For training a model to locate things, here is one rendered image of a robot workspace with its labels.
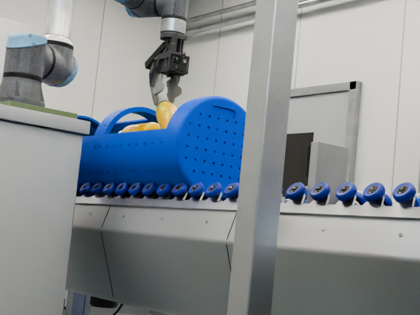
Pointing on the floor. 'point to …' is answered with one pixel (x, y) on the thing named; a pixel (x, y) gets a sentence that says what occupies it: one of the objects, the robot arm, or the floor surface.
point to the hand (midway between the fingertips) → (161, 102)
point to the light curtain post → (263, 158)
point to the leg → (75, 304)
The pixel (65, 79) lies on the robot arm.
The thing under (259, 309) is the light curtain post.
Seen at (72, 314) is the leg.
